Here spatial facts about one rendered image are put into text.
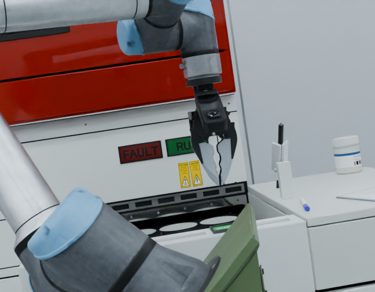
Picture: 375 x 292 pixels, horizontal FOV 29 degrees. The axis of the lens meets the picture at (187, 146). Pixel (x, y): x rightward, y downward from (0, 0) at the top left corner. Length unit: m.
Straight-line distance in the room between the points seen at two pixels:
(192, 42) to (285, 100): 2.19
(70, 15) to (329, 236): 0.64
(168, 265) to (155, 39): 0.50
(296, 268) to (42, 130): 0.86
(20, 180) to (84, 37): 0.84
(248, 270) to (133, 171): 1.10
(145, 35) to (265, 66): 2.23
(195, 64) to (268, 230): 0.35
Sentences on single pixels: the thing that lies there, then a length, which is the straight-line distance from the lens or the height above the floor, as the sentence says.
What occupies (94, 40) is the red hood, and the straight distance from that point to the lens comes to 1.94.
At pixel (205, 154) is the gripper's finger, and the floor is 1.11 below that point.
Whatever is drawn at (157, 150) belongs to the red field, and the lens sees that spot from 1.98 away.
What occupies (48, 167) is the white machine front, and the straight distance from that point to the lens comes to 1.99.
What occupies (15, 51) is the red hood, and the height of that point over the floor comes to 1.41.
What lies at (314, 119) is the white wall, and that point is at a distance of 3.60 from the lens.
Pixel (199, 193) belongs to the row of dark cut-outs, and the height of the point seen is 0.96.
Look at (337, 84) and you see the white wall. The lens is 3.63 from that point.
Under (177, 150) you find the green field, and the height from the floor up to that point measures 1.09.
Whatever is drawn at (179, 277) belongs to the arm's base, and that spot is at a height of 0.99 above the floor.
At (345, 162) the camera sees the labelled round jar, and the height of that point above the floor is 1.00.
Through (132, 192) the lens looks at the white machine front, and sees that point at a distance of 1.99.
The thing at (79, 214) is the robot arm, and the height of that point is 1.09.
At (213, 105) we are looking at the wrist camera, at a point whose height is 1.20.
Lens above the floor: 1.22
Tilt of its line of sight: 4 degrees down
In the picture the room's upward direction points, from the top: 8 degrees counter-clockwise
